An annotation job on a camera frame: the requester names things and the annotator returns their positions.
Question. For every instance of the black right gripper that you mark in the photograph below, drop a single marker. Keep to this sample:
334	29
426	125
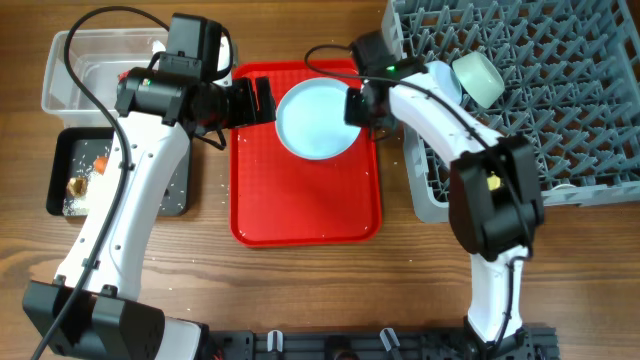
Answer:
357	107

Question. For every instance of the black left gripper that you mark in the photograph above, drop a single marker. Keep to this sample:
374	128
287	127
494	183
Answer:
246	112

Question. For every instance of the light blue plate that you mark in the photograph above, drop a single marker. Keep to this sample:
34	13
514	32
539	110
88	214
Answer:
310	119

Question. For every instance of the light blue bowl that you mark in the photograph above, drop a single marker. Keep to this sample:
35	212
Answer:
446	79

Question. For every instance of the pale green bowl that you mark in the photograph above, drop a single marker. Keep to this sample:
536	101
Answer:
479	78

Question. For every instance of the white tissue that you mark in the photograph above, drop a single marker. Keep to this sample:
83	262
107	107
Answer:
158	47

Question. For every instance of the yellow plastic cup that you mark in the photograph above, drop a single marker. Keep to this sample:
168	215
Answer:
494	182

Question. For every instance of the orange carrot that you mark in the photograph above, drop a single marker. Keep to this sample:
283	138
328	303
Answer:
100	164

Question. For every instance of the red snack wrapper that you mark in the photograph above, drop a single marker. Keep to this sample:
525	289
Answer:
123	76

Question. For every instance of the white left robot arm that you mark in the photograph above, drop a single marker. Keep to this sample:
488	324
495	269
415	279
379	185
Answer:
90	309

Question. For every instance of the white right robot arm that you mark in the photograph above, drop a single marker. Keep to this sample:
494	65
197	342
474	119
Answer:
495	201

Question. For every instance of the black waste tray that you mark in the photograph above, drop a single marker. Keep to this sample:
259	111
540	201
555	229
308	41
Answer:
175	198

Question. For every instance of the grey dishwasher rack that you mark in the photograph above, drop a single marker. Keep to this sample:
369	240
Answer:
571	74

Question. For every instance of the clear plastic bin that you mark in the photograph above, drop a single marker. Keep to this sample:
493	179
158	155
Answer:
85	75

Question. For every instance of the white rice pile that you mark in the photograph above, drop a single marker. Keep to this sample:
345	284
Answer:
84	152

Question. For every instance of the brown food scrap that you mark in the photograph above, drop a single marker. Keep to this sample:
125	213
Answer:
77	186

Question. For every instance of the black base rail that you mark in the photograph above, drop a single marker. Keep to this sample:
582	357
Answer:
386	344

